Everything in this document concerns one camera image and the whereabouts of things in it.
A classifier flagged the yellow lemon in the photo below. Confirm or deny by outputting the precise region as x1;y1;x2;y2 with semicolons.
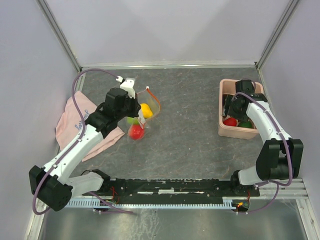
140;103;154;119

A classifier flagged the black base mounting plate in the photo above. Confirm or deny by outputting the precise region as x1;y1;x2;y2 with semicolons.
94;178;260;206

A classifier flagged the green apple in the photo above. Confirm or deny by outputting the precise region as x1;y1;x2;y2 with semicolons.
126;117;140;125

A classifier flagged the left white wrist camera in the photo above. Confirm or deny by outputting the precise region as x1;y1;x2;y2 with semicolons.
116;76;136;99

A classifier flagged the light blue cable duct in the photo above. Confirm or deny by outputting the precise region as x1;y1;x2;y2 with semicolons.
67;197;237;209

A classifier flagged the red apple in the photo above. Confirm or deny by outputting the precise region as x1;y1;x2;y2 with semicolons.
128;124;145;140

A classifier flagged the clear zip top bag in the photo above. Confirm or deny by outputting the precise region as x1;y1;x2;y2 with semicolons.
126;86;161;141

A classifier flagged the dark green fruit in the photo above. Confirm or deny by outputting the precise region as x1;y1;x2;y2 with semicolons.
237;121;253;129

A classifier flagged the aluminium frame rail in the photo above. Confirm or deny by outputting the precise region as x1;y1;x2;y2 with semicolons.
82;64;256;70

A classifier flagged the small red fruit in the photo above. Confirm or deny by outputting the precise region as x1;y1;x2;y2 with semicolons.
222;117;237;127

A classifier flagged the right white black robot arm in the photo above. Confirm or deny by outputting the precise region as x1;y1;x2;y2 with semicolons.
218;79;304;196

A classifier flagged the pink plastic bin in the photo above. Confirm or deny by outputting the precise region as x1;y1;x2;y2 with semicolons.
218;79;266;140

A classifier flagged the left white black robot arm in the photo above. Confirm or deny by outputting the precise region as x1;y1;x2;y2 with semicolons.
28;87;141;212

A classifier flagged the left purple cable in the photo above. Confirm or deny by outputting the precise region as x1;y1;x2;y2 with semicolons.
32;67;137;216

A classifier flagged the pink folded cloth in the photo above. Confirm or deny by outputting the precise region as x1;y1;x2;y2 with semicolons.
56;91;125;162

